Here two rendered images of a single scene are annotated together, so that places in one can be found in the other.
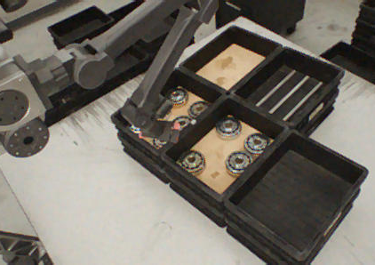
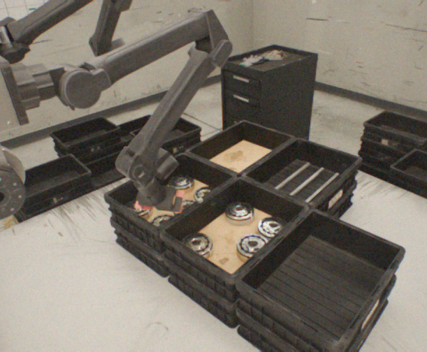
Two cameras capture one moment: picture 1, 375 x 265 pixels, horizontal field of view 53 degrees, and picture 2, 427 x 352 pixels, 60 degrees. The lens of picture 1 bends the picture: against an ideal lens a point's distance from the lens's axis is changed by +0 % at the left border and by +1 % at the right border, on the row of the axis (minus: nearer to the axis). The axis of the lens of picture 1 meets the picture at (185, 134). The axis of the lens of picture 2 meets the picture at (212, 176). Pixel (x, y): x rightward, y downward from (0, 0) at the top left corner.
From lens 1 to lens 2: 0.31 m
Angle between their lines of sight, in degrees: 17
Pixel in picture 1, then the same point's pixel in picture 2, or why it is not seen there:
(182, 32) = (192, 73)
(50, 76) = (30, 80)
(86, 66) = (77, 77)
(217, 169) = (226, 255)
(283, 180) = (306, 266)
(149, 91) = (151, 136)
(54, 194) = (24, 288)
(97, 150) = (84, 242)
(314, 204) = (344, 293)
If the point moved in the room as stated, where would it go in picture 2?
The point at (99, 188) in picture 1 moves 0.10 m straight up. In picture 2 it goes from (80, 283) to (73, 262)
